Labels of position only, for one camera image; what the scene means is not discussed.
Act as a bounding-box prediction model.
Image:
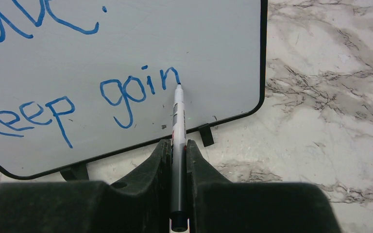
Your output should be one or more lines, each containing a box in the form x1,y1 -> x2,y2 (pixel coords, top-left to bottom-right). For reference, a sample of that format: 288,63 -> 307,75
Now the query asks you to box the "black whiteboard stand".
60,124 -> 214,182

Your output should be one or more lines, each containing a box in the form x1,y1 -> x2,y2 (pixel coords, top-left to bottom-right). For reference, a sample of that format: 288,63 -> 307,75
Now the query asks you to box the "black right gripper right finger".
186,140 -> 341,233

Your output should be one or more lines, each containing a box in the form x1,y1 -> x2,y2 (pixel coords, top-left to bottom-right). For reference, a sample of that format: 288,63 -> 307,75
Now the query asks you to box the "blue whiteboard marker pen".
170,83 -> 188,233

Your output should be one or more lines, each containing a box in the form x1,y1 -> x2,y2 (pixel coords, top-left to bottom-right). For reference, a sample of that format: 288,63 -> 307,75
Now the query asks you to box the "black framed whiteboard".
0,0 -> 268,180

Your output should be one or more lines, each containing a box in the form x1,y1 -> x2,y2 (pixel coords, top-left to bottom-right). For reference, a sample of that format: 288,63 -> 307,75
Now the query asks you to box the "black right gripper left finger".
0,140 -> 171,233

